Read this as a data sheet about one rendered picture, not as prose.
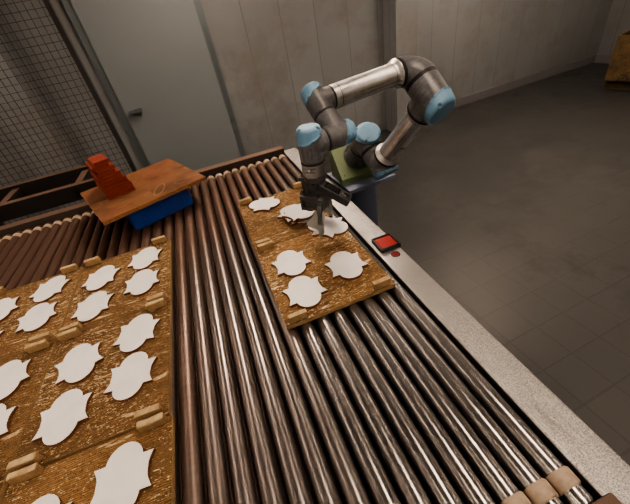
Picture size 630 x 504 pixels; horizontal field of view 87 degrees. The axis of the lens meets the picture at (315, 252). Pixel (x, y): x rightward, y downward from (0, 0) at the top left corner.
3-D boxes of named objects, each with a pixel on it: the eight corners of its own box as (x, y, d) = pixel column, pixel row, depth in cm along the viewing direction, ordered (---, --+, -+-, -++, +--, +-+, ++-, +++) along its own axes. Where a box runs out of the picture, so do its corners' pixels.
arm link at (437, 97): (376, 152, 163) (443, 62, 112) (392, 177, 161) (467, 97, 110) (357, 160, 159) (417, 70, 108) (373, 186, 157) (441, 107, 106)
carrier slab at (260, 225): (307, 186, 165) (306, 183, 164) (339, 225, 133) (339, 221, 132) (238, 208, 159) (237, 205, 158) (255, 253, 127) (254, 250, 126)
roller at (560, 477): (285, 160, 210) (284, 152, 207) (590, 504, 58) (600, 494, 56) (278, 162, 209) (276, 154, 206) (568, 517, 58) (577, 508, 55)
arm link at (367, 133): (366, 130, 164) (373, 114, 151) (380, 153, 163) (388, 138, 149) (345, 140, 162) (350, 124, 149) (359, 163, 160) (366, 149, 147)
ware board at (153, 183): (169, 160, 200) (168, 157, 199) (206, 179, 167) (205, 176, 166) (81, 196, 177) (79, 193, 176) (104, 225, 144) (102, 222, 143)
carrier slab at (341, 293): (340, 225, 133) (340, 221, 132) (395, 287, 101) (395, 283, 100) (256, 254, 127) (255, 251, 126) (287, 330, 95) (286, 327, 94)
